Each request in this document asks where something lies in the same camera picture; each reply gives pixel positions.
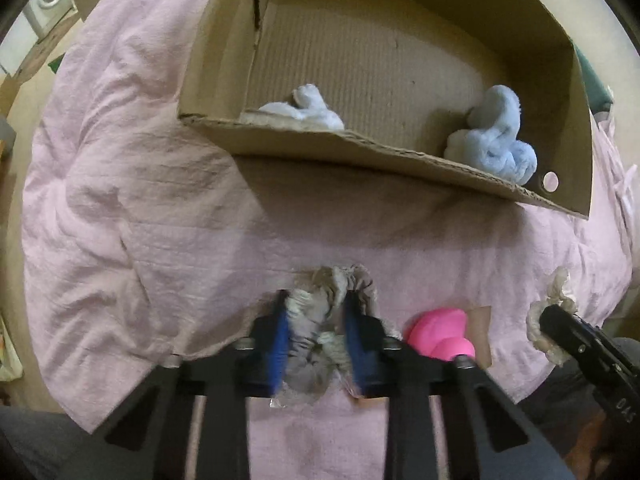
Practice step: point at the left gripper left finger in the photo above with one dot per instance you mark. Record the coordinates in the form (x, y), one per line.
(191, 413)

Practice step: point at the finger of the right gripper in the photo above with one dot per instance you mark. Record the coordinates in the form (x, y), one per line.
(615, 378)

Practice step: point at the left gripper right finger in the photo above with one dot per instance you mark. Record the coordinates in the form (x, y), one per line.
(487, 436)

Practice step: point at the cream scrunchie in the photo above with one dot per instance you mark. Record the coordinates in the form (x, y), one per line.
(558, 293)

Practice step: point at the pink rubber toy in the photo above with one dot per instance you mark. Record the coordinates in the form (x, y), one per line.
(441, 334)

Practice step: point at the grey striped plush toy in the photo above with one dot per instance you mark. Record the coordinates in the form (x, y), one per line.
(318, 359)

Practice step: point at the light blue plush toy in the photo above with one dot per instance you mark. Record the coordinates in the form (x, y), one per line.
(490, 143)

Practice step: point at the light blue white soft toy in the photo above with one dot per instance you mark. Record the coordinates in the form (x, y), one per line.
(306, 110)

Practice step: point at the pink bed blanket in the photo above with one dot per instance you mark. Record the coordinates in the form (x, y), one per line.
(141, 239)

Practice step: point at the teal sofa cushion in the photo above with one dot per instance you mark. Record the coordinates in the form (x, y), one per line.
(599, 96)

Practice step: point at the brown cardboard box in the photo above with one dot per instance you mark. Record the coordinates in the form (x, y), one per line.
(402, 75)

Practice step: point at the white washing machine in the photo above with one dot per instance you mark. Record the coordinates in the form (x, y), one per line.
(44, 15)

